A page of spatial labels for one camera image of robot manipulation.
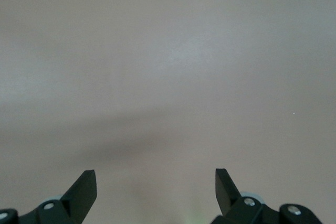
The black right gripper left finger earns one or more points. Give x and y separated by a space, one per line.
81 197

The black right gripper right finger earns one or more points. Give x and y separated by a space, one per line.
227 197

